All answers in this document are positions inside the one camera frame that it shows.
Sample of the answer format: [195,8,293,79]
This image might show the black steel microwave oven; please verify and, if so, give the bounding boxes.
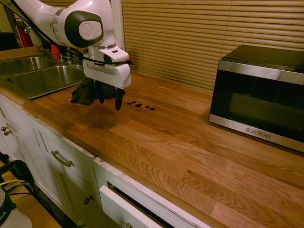
[208,44,304,153]

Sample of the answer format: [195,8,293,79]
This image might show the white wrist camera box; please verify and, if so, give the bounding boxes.
[97,48,130,65]

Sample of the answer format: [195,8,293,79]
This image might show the yellow cable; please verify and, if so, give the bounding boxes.
[0,179,27,188]

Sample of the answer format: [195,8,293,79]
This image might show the metal cabinet bar handle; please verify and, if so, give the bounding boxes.
[50,150,73,168]

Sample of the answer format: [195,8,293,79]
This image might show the chrome sink faucet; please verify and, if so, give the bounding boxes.
[66,47,82,66]

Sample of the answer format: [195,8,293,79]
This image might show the red soap bottle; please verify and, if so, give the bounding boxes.
[50,44,60,60]

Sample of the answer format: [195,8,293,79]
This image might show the black terry towel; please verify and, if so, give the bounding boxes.
[70,77,126,105]

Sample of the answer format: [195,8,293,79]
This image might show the black stand frame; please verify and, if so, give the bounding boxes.
[0,160,37,208]

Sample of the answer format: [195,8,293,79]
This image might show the red fire extinguisher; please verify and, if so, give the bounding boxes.
[15,18,34,49]

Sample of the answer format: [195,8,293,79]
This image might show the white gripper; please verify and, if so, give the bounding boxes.
[82,58,132,111]

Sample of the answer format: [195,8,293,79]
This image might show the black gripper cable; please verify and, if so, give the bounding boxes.
[83,55,134,67]

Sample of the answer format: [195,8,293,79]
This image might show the beige window blinds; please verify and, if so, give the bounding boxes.
[122,0,304,91]

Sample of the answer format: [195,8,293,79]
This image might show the stainless steel double sink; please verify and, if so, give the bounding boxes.
[0,55,86,100]

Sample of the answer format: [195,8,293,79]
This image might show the white open drawer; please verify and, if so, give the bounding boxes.
[99,185,171,228]

